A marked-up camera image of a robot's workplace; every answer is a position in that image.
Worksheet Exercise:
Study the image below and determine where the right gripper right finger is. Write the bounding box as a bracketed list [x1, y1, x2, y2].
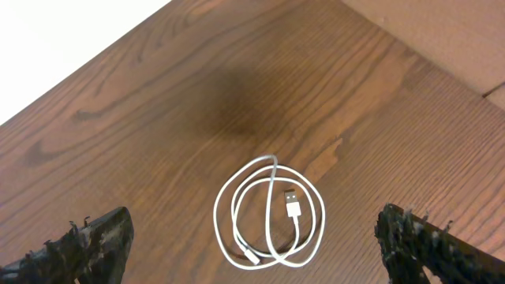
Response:
[375, 204, 504, 284]

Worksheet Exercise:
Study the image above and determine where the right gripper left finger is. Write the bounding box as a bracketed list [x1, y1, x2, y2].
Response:
[1, 207, 134, 284]

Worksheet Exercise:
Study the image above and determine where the white USB cable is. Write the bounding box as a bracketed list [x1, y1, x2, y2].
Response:
[212, 154, 327, 271]

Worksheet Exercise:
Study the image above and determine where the cardboard box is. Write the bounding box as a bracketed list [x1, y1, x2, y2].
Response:
[344, 0, 504, 109]

